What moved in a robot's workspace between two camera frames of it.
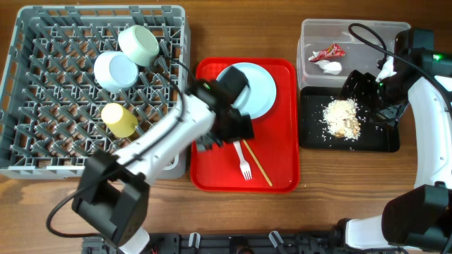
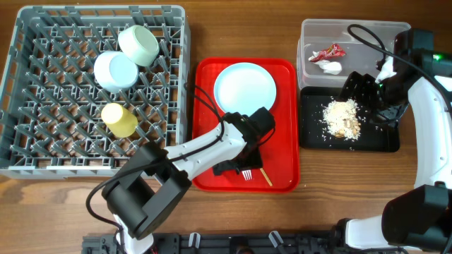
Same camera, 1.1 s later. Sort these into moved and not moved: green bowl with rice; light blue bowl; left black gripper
Moved: left black gripper
Not moved: light blue bowl; green bowl with rice
